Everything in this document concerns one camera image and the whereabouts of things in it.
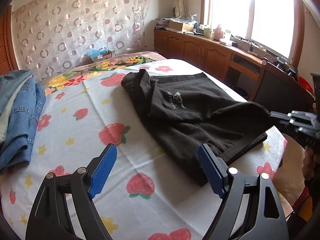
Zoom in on dark wooden chair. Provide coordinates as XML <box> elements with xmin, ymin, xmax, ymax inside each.
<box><xmin>250</xmin><ymin>63</ymin><xmax>315</xmax><ymax>113</ymax></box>

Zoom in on long wooden sideboard cabinet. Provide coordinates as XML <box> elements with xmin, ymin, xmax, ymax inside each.
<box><xmin>153</xmin><ymin>29</ymin><xmax>316</xmax><ymax>100</ymax></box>

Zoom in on black shorts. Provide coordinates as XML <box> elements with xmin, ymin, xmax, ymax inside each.
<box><xmin>121</xmin><ymin>69</ymin><xmax>272</xmax><ymax>186</ymax></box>

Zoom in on circle pattern sheer curtain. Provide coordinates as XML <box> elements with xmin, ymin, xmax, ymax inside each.
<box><xmin>12</xmin><ymin>0</ymin><xmax>150</xmax><ymax>81</ymax></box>

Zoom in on top light blue jeans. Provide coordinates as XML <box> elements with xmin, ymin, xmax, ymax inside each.
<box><xmin>0</xmin><ymin>70</ymin><xmax>32</xmax><ymax>112</ymax></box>

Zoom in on pink bottle on sideboard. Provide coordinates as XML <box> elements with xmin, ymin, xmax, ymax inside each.
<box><xmin>213</xmin><ymin>24</ymin><xmax>224</xmax><ymax>41</ymax></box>

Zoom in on cardboard box on sideboard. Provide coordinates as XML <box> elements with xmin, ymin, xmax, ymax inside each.
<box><xmin>169</xmin><ymin>20</ymin><xmax>195</xmax><ymax>32</ymax></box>

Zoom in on window with wooden frame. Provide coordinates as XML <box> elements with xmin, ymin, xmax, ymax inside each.
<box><xmin>201</xmin><ymin>0</ymin><xmax>305</xmax><ymax>67</ymax></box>

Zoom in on white strawberry flower sheet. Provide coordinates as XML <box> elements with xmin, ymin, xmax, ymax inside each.
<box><xmin>0</xmin><ymin>58</ymin><xmax>288</xmax><ymax>240</ymax></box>

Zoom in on person's right hand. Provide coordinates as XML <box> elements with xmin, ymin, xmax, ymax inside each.
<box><xmin>302</xmin><ymin>146</ymin><xmax>319</xmax><ymax>180</ymax></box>

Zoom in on pink floral blanket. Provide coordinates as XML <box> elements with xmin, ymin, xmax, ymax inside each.
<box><xmin>42</xmin><ymin>51</ymin><xmax>165</xmax><ymax>96</ymax></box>

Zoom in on cardboard box with blue bag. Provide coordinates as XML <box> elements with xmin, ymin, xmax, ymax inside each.
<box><xmin>88</xmin><ymin>49</ymin><xmax>112</xmax><ymax>62</ymax></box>

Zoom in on bottom blue denim jeans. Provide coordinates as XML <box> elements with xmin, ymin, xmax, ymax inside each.
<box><xmin>1</xmin><ymin>76</ymin><xmax>46</xmax><ymax>174</ymax></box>

